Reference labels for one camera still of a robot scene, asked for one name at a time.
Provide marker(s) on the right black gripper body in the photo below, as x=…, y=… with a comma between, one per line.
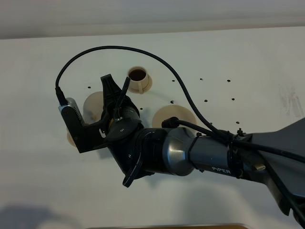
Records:
x=121, y=131

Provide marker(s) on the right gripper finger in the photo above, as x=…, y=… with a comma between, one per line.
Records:
x=111, y=93

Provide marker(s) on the beige teapot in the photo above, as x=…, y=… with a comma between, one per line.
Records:
x=93, y=108

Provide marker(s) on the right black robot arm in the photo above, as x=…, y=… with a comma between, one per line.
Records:
x=275, y=159

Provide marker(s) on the beige teapot saucer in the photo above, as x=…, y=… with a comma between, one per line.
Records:
x=169, y=111

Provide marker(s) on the far beige teacup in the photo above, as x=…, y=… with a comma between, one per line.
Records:
x=137, y=73

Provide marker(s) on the far beige cup saucer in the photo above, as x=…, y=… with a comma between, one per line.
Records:
x=141, y=86

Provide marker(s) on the beige cup saucer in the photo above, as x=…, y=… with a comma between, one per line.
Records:
x=70, y=139
x=141, y=86

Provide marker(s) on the near beige cup saucer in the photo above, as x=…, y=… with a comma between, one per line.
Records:
x=70, y=139

